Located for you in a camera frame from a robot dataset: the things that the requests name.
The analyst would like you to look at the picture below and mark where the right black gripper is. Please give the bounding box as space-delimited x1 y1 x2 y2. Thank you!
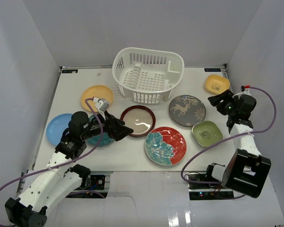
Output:
207 90 238 116

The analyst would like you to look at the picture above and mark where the dark red rimmed plate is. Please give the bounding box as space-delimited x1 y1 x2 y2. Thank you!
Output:
120 105 156 137

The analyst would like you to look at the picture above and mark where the grey deer pattern plate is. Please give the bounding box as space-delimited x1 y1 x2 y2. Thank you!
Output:
169 95 206 127

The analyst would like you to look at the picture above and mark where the red teal floral plate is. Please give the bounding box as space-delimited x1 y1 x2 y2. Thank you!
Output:
144 127 187 167

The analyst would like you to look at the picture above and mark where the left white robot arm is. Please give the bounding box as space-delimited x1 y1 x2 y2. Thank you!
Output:
5 111 133 227

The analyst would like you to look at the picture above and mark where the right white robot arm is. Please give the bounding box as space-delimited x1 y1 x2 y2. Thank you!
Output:
204 90 271 198

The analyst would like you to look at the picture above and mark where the teal scalloped plate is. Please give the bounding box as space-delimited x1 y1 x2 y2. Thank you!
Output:
87 115 115 147

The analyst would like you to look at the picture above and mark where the yellow square dish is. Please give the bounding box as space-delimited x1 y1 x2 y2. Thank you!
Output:
205 74 230 95

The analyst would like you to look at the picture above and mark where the green square dish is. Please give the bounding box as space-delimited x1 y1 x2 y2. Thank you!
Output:
192 121 223 148

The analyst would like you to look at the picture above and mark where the round yellow plate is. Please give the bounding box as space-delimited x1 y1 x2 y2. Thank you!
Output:
81 85 114 112

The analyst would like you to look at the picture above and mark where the white plastic dish basket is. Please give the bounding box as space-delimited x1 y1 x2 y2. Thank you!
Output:
112 47 185 105

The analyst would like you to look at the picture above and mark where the round light blue plate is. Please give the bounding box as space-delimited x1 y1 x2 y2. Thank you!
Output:
46 113 72 146

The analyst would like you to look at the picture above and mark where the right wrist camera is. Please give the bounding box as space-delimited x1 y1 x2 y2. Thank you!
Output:
240 85 251 95

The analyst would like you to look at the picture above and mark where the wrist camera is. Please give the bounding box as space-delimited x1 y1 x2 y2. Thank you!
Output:
93 97 110 113
240 85 251 95

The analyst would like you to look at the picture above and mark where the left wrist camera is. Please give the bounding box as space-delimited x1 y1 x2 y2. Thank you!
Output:
93 97 110 113

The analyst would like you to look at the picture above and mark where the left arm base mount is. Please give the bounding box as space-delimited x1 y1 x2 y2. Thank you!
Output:
75 175 107 198

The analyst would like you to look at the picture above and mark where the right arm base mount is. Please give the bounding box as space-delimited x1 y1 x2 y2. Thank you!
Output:
185 172 235 201

